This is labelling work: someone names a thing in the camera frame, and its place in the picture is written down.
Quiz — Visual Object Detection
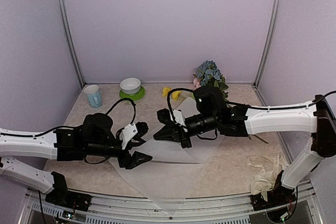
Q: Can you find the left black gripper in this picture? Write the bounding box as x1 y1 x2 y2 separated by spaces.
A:
85 137 152 169

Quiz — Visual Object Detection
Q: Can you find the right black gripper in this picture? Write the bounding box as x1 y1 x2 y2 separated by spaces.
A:
154 112 219 148

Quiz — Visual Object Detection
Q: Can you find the yellow fake flower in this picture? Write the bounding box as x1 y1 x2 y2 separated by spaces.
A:
162 87 185 101

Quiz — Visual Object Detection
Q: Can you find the pink fake rose stem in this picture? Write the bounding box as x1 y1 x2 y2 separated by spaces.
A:
192 77 268 145

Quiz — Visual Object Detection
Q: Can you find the blue hydrangea fake flower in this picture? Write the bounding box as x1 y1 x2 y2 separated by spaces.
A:
193 60 228 100

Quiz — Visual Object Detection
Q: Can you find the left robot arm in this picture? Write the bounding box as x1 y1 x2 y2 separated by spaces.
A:
1 113 152 211

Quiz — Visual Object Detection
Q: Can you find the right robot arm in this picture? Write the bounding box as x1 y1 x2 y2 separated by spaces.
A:
153 86 335 223

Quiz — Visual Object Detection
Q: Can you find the green plate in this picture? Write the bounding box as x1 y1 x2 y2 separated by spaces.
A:
119 86 145 101

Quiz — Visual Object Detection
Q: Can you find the white bowl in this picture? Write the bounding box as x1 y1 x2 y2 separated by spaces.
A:
120 78 141 95

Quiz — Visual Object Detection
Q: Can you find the light blue mug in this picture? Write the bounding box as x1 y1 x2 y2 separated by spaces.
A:
83 84 102 108

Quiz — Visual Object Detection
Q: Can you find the cream ribbon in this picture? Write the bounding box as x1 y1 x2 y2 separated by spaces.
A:
246 152 289 202

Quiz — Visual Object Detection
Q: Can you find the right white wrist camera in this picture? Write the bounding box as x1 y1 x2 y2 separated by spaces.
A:
170 109 186 126

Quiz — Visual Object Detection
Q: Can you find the aluminium front rail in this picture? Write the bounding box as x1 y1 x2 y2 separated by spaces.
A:
17 180 325 223

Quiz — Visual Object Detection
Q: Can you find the right aluminium frame post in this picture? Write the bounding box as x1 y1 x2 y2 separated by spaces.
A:
254 0 281 89

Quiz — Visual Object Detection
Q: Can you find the aluminium frame post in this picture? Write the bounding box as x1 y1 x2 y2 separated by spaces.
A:
57 0 86 89
254 0 281 89

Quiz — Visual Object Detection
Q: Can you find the left aluminium frame post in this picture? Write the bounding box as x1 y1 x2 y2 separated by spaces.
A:
57 0 86 89

